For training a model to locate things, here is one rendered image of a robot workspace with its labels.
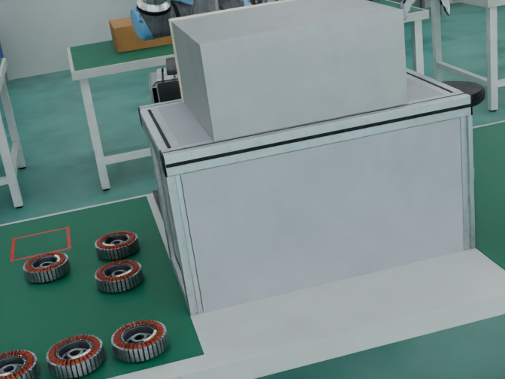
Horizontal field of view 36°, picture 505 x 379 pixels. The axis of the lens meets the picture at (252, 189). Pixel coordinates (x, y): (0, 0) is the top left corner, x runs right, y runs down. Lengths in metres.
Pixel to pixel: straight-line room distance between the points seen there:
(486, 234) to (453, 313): 0.34
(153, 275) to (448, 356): 1.28
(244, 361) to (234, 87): 0.54
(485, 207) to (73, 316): 1.06
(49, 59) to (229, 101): 7.21
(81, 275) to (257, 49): 0.76
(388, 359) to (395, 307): 1.18
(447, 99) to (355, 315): 0.50
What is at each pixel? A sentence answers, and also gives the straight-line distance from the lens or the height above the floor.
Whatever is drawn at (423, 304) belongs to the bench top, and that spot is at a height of 0.75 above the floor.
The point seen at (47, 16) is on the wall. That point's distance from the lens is 8.68.
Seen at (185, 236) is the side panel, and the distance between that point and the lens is 1.63.
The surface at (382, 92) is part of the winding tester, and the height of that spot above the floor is 1.15.
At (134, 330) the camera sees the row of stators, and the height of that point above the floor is 0.78.
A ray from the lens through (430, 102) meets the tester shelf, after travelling 1.71.
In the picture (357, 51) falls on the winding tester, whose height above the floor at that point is 1.25.
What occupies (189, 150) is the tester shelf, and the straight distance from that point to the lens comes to 1.56.
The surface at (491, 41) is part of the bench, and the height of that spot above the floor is 0.47.
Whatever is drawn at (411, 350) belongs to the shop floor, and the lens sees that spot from 2.86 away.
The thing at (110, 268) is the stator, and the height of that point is 0.78.
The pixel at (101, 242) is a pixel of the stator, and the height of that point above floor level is 0.78.
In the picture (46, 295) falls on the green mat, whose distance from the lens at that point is 1.93.
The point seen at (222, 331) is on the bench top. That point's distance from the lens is 1.63.
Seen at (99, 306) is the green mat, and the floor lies 0.75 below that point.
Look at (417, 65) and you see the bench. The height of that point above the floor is 0.41.
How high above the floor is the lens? 1.59
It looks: 21 degrees down
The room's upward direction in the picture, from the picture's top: 8 degrees counter-clockwise
